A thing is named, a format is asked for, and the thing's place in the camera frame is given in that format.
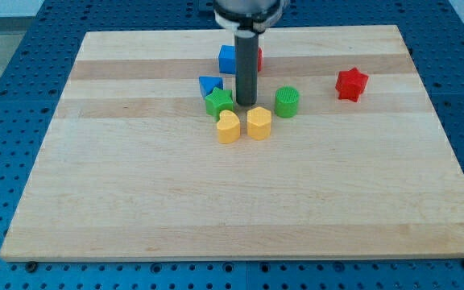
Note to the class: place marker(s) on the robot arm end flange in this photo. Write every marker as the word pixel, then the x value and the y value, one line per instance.
pixel 249 16

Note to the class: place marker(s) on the green star block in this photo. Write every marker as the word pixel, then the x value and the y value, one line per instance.
pixel 217 101

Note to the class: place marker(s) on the red star block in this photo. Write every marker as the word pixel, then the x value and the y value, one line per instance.
pixel 351 84

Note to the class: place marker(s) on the yellow heart block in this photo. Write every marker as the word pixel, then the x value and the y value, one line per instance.
pixel 228 127

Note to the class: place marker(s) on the yellow hexagon block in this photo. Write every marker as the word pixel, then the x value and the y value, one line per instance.
pixel 259 123

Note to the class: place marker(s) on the blue triangle block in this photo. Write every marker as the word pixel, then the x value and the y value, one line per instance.
pixel 208 83

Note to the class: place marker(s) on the green cylinder block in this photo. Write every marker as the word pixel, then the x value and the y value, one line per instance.
pixel 286 102

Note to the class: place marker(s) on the wooden board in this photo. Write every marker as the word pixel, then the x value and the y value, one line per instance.
pixel 130 168

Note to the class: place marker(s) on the blue cube block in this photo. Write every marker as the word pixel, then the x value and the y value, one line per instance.
pixel 226 59

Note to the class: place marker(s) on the red block behind rod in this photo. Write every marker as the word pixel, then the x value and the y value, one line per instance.
pixel 259 59

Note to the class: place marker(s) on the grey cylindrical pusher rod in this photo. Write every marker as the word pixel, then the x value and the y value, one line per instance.
pixel 246 62

